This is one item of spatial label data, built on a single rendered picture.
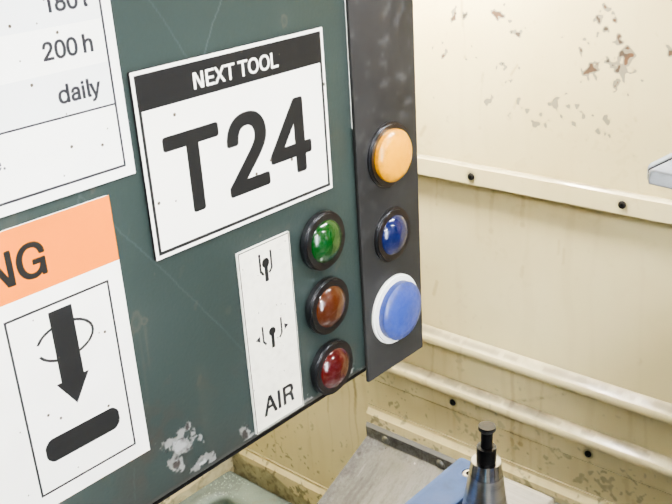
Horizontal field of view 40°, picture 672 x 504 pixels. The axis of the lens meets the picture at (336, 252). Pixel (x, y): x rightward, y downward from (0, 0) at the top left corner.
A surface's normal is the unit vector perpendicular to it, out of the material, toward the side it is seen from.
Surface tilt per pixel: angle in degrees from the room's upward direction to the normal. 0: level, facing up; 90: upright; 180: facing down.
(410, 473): 25
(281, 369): 90
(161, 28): 90
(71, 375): 90
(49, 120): 90
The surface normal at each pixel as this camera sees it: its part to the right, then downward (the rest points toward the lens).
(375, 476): -0.33, -0.71
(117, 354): 0.75, 0.22
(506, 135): -0.66, 0.32
